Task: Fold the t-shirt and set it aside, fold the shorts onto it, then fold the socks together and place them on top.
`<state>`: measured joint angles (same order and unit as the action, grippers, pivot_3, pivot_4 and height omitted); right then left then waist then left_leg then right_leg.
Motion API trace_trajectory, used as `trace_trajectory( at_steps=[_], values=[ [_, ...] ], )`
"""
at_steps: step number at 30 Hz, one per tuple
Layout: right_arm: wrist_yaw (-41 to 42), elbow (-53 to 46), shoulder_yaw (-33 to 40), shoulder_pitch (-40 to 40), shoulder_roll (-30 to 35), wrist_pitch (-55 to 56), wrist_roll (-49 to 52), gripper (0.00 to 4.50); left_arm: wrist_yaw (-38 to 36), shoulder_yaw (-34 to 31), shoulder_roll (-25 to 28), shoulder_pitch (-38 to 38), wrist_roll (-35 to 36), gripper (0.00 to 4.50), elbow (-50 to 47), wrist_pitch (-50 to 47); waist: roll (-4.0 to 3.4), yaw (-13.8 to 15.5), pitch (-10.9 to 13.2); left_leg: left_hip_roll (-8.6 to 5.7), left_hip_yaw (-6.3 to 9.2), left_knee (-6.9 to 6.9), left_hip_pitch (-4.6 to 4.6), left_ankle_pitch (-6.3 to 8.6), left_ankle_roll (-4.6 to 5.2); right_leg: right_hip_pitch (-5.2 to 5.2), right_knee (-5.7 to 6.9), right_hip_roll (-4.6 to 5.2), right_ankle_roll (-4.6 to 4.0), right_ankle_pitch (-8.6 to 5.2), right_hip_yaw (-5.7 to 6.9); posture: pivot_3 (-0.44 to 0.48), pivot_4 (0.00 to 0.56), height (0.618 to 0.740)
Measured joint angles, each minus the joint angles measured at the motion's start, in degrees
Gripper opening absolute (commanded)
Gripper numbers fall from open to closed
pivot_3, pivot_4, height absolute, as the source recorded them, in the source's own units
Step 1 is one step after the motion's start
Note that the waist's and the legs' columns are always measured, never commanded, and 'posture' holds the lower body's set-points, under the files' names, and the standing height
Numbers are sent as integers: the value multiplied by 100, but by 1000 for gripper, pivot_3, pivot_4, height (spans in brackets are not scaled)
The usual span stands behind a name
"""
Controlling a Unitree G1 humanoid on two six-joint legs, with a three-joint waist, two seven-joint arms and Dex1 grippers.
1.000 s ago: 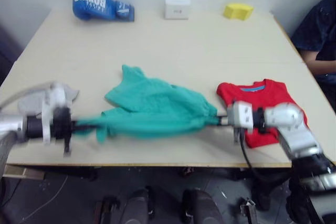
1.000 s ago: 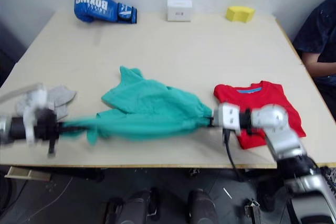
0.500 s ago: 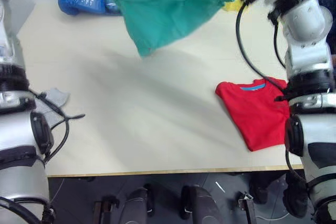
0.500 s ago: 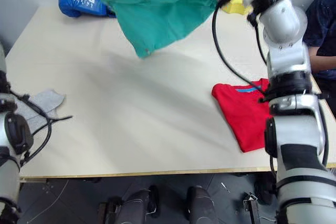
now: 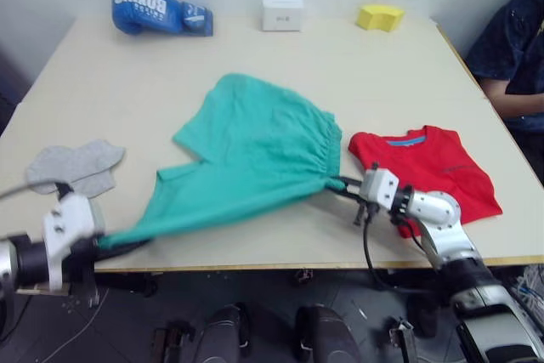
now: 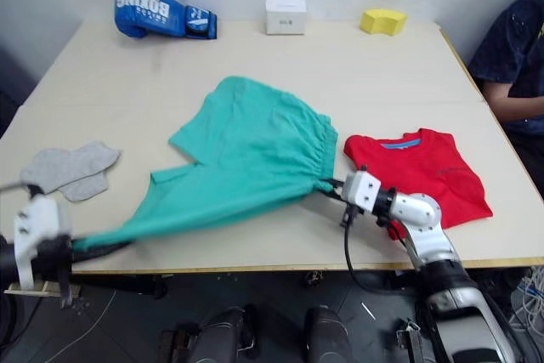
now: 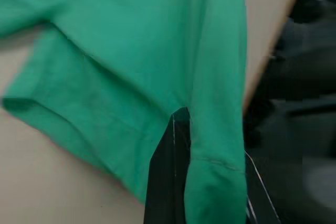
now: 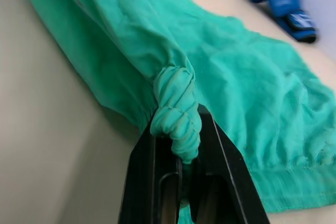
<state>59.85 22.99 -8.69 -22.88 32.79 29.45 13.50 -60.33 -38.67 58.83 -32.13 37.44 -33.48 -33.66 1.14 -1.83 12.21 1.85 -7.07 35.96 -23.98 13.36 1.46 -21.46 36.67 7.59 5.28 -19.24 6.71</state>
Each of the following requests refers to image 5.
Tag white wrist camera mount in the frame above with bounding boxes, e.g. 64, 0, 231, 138
41, 193, 98, 292
359, 162, 401, 212

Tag small white box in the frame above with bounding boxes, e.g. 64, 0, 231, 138
260, 0, 305, 33

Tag yellow foam block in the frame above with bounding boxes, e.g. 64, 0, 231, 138
355, 3, 405, 34

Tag metal bracket under table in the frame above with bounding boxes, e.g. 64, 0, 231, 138
386, 315, 420, 363
150, 319, 197, 363

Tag green shorts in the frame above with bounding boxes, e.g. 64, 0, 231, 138
98, 72, 344, 250

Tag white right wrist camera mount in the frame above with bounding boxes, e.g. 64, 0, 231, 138
359, 162, 401, 212

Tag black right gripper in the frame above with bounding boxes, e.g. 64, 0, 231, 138
324, 174, 382, 227

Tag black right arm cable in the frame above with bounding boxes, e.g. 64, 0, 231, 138
360, 203, 439, 296

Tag dark rounded shape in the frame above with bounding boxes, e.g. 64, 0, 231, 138
195, 302, 252, 363
294, 303, 363, 363

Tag grey left arm cable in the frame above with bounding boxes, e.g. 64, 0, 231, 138
0, 179, 65, 201

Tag blue boxing glove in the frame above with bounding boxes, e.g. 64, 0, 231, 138
111, 0, 215, 37

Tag red t-shirt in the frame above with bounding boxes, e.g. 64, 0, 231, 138
348, 125, 504, 240

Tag grey sock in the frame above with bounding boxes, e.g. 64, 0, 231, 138
63, 166, 117, 199
25, 139, 127, 195

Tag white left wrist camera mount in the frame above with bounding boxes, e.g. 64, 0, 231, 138
41, 193, 98, 292

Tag person in navy t-shirt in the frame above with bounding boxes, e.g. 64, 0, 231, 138
464, 0, 544, 188

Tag bundle of light cables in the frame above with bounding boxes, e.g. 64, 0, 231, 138
507, 264, 544, 341

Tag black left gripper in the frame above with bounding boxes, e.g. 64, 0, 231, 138
61, 235, 152, 298

